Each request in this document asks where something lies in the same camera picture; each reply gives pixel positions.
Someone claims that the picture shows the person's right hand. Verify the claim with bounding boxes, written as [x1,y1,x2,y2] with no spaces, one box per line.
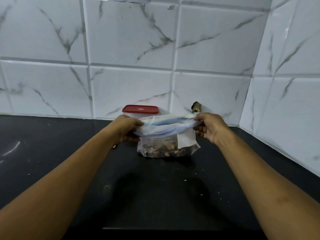
[193,112,232,147]

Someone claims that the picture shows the person's left hand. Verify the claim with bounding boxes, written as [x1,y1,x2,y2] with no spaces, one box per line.
[106,114,145,147]

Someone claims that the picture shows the clear zip bag with blue seal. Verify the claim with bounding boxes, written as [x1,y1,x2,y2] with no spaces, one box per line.
[134,113,201,158]

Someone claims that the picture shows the person's right forearm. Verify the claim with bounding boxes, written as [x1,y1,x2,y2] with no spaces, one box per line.
[214,132,320,240]

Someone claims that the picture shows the person's left forearm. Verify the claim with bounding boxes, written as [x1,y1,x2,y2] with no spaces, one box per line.
[0,127,118,240]

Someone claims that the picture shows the clear container with red lid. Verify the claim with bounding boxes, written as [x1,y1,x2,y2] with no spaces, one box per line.
[122,105,159,122]

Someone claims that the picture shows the brown food pieces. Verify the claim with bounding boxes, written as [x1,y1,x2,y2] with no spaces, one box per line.
[145,144,187,158]

